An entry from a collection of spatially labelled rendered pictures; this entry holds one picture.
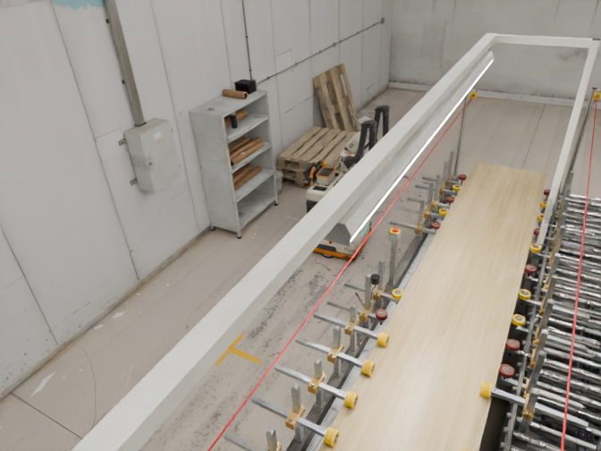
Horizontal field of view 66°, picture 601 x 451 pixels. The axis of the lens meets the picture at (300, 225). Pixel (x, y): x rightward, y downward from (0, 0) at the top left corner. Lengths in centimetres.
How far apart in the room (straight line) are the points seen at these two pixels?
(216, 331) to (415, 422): 190
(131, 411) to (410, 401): 210
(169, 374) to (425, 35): 995
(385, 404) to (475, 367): 62
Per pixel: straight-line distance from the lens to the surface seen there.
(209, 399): 407
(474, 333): 328
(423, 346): 312
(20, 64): 412
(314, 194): 490
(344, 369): 322
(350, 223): 148
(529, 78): 1037
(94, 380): 454
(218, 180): 543
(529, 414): 287
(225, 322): 104
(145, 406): 94
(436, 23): 1047
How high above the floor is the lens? 318
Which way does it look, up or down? 33 degrees down
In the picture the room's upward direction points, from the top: 4 degrees counter-clockwise
